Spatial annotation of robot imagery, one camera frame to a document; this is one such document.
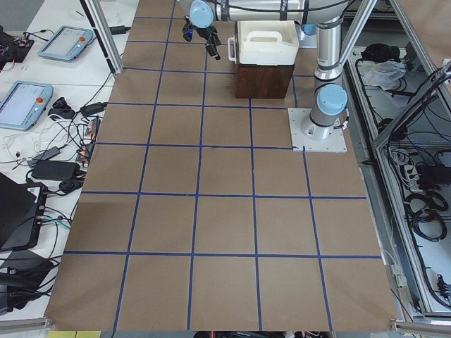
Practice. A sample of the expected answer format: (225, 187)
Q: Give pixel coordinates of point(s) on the white drawer handle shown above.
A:
(231, 49)

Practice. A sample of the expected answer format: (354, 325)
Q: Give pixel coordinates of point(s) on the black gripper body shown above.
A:
(204, 34)

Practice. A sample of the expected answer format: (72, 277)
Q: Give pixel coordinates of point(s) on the blue teach pendant upper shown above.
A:
(67, 43)

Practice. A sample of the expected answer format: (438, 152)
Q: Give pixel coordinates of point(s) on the dark brown wooden cabinet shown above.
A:
(263, 81)

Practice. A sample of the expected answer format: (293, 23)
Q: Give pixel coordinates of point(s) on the blue teach pendant lower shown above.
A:
(24, 103)

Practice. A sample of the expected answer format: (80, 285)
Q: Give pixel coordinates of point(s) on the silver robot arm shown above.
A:
(326, 16)

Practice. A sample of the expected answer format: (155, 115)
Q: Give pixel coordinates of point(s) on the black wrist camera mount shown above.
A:
(187, 30)

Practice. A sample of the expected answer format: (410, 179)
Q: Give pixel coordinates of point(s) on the white plastic tray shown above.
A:
(267, 42)

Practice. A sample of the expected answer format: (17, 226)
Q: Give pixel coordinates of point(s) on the aluminium side frame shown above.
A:
(407, 134)

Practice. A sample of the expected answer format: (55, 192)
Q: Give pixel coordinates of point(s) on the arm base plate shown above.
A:
(307, 41)
(308, 137)

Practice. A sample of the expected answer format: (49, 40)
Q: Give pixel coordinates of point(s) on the white crumpled cloth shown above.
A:
(385, 75)

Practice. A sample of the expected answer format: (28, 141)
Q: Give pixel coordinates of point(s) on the black power brick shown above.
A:
(55, 170)

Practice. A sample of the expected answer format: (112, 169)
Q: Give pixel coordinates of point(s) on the black laptop computer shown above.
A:
(21, 207)

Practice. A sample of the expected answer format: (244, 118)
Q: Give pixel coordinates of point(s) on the blue teach pendant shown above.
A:
(24, 103)
(67, 43)

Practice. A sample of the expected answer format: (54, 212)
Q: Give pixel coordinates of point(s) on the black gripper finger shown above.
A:
(215, 39)
(212, 51)

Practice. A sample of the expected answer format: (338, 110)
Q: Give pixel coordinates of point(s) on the aluminium frame post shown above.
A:
(98, 23)

